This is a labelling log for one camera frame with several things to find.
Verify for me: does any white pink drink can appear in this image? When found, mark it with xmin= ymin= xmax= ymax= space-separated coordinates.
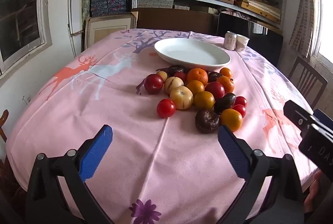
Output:
xmin=224 ymin=31 xmax=237 ymax=50

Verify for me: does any white paper cup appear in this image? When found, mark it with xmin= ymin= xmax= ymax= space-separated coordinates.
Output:
xmin=235 ymin=34 xmax=250 ymax=53

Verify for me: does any red plum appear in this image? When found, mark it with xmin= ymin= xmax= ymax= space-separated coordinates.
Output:
xmin=205 ymin=81 xmax=225 ymax=100
xmin=144 ymin=74 xmax=164 ymax=95

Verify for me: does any brown board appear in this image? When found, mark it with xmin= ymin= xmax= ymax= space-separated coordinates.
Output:
xmin=133 ymin=8 xmax=216 ymax=34

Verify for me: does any white oval plate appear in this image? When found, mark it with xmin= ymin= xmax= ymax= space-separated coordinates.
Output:
xmin=153 ymin=38 xmax=231 ymax=71

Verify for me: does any dark avocado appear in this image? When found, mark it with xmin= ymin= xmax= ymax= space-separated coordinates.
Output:
xmin=214 ymin=93 xmax=237 ymax=114

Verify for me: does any white leaning board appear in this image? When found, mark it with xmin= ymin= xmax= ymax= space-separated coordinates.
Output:
xmin=68 ymin=0 xmax=86 ymax=55

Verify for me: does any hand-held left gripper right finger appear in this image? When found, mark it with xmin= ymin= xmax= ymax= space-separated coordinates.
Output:
xmin=217 ymin=124 xmax=305 ymax=224

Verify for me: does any large orange mandarin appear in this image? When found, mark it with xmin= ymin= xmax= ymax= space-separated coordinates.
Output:
xmin=187 ymin=68 xmax=209 ymax=85

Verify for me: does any beige framed picture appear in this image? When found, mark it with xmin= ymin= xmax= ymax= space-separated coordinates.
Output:
xmin=84 ymin=12 xmax=138 ymax=50

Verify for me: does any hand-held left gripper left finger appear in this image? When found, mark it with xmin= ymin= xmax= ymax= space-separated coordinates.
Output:
xmin=25 ymin=124 xmax=115 ymax=224

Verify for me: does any beige patterned curtain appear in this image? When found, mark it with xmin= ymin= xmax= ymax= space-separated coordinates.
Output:
xmin=289 ymin=0 xmax=320 ymax=58

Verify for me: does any person's right hand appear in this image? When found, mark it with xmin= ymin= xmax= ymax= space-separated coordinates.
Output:
xmin=303 ymin=170 xmax=324 ymax=213

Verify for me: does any dark wooden slatted chair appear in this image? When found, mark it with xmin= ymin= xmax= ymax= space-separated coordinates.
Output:
xmin=287 ymin=56 xmax=328 ymax=110

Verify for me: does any smooth yellow orange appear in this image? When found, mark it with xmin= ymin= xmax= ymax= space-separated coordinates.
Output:
xmin=186 ymin=80 xmax=205 ymax=95
xmin=194 ymin=91 xmax=215 ymax=110
xmin=220 ymin=109 xmax=243 ymax=132

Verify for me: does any large cream pepino melon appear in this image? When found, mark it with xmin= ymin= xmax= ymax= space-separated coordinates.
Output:
xmin=170 ymin=86 xmax=194 ymax=110

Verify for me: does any small dark purple plum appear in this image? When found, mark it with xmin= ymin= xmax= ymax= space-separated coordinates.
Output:
xmin=208 ymin=71 xmax=223 ymax=83

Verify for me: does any dark purple mangosteen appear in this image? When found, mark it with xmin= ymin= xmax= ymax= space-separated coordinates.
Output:
xmin=195 ymin=110 xmax=220 ymax=134

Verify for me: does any bright window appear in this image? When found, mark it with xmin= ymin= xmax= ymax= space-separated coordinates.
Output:
xmin=312 ymin=0 xmax=333 ymax=68

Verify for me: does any pink deer print tablecloth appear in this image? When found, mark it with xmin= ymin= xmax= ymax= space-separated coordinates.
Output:
xmin=5 ymin=28 xmax=320 ymax=224

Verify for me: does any brown wooden chair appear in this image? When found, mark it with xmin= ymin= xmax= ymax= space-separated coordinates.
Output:
xmin=0 ymin=109 xmax=9 ymax=144

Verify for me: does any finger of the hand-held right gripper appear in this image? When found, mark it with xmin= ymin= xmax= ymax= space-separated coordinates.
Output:
xmin=283 ymin=100 xmax=317 ymax=135
xmin=313 ymin=109 xmax=333 ymax=141

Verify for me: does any white framed window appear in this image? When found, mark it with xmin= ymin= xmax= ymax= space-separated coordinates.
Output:
xmin=0 ymin=0 xmax=52 ymax=76

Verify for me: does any large red tomato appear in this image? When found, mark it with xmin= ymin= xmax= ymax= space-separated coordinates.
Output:
xmin=157 ymin=99 xmax=176 ymax=118

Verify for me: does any black panel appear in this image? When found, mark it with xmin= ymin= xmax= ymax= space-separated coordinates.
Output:
xmin=216 ymin=12 xmax=284 ymax=68

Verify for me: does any small red tomato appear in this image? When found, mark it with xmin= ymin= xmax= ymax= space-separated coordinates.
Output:
xmin=174 ymin=72 xmax=188 ymax=83
xmin=234 ymin=96 xmax=247 ymax=108
xmin=231 ymin=104 xmax=246 ymax=118

